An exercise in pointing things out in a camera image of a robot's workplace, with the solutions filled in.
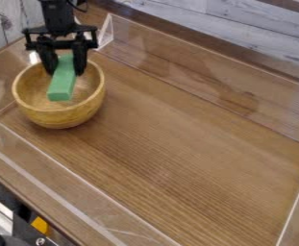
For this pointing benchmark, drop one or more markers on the green rectangular block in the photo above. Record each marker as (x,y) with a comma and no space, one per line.
(62,79)

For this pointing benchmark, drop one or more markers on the clear acrylic corner bracket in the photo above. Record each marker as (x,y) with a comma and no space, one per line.
(105,33)

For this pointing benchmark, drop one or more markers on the brown wooden bowl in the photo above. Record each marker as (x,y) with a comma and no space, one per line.
(58,101)

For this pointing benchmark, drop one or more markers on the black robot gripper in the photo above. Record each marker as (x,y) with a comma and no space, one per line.
(40,39)

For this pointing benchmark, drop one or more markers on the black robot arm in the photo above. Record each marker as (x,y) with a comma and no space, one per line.
(58,16)

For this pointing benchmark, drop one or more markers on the clear acrylic tray wall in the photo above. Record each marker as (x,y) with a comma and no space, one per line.
(76,208)

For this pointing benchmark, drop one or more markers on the yellow and black device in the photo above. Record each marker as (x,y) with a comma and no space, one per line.
(34,232)

